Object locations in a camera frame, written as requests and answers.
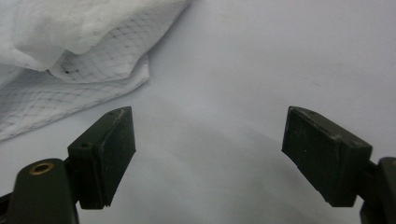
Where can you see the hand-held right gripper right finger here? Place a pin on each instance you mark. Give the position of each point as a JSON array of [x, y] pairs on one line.
[[323, 155]]

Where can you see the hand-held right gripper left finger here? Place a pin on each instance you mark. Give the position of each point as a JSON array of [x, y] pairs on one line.
[[106, 161]]

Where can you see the white mesh laundry bag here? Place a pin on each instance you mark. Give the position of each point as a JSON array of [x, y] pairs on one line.
[[77, 53]]

